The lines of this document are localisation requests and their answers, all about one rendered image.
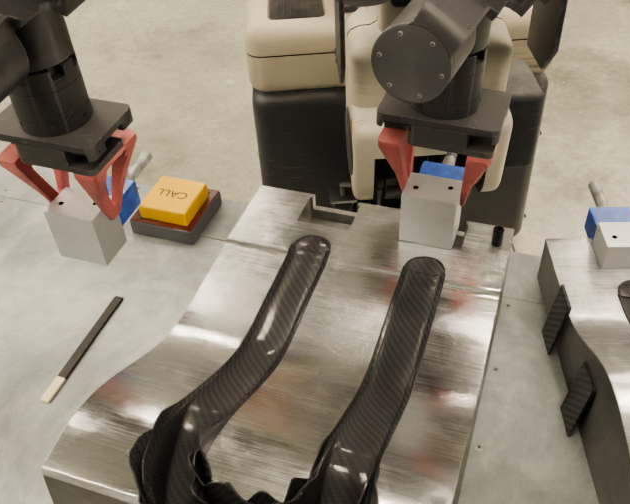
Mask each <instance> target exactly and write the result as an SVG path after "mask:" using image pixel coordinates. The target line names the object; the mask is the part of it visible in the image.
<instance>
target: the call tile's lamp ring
mask: <svg viewBox="0 0 630 504"><path fill-rule="evenodd" d="M207 189H208V188H207ZM218 192H219V190H213V189H208V193H211V194H210V196H209V197H208V199H207V200H206V201H205V203H204V204H203V206H202V207H201V208H200V210H199V211H198V213H197V214H196V215H195V217H194V218H193V220H192V221H191V222H190V224H189V225H188V227H187V226H182V225H177V224H172V223H167V222H162V221H157V220H152V219H147V218H141V217H138V216H139V215H140V214H141V213H140V210H139V209H138V210H137V211H136V212H135V214H134V215H133V216H132V217H131V219H130V220H132V221H137V222H142V223H147V224H152V225H157V226H162V227H167V228H172V229H177V230H182V231H187V232H191V231H192V229H193V228H194V226H195V225H196V224H197V222H198V221H199V219H200V218H201V216H202V215H203V214H204V212H205V211H206V209H207V208H208V206H209V205H210V204H211V202H212V201H213V199H214V198H215V197H216V195H217V194H218Z"/></svg>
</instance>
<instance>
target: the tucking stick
mask: <svg viewBox="0 0 630 504"><path fill-rule="evenodd" d="M122 301H123V298H122V297H119V296H115V297H114V298H113V299H112V301H111V302H110V304H109V305H108V306H107V308H106V309H105V310H104V312H103V313H102V315H101V316H100V317H99V319H98V320H97V321H96V323H95V324H94V326H93V327H92V328H91V330H90V331H89V332H88V334H87V335H86V337H85V338H84V339H83V341H82V342H81V344H80V345H79V346H78V348H77V349H76V350H75V352H74V353H73V355H72V356H71V357H70V359H69V360H68V361H67V363H66V364H65V366H64V367H63V368H62V370H61V371H60V372H59V374H58V375H57V376H56V378H55V379H54V381H53V382H52V383H51V385H50V386H49V387H48V389H47V390H46V392H45V393H44V394H43V396H42V397H41V399H40V401H41V402H44V403H50V402H51V401H52V399H53V398H54V396H55V395H56V394H57V392H58V391H59V389H60V388H61V387H62V385H63V384H64V382H65V381H66V379H67V378H68V377H69V375H70V374H71V372H72V371H73V369H74V368H75V367H76V365H77V364H78V362H79V361H80V360H81V358H82V357H83V355H84V354H85V353H86V351H87V350H88V348H89V347H90V346H91V344H92V343H93V341H94V340H95V339H96V337H97V336H98V334H99V333H100V332H101V330H102V329H103V327H104V326H105V324H106V323H107V322H108V320H109V319H110V317H111V316H112V315H113V313H114V312H115V310H116V309H117V308H118V306H119V305H120V303H121V302H122Z"/></svg>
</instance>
